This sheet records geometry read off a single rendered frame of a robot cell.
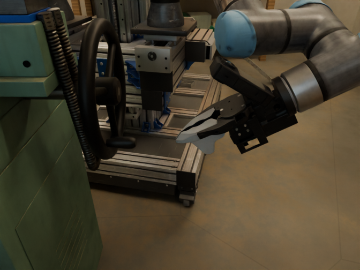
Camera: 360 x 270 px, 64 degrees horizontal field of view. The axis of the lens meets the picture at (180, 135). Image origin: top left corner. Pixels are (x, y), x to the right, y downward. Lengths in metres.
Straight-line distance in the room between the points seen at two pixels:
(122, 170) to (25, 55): 0.93
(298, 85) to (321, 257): 1.01
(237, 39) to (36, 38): 0.33
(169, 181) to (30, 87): 0.92
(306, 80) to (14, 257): 0.64
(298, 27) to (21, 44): 0.46
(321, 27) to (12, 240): 0.69
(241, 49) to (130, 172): 1.01
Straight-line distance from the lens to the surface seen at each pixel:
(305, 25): 0.55
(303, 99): 0.50
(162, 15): 1.18
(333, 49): 0.52
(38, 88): 0.56
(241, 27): 0.49
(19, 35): 0.57
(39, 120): 0.75
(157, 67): 1.09
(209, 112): 0.53
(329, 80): 0.50
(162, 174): 1.35
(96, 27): 0.56
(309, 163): 1.89
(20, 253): 0.72
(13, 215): 0.68
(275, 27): 0.52
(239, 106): 0.49
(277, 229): 1.44
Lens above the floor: 1.05
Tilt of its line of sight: 32 degrees down
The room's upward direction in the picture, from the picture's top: straight up
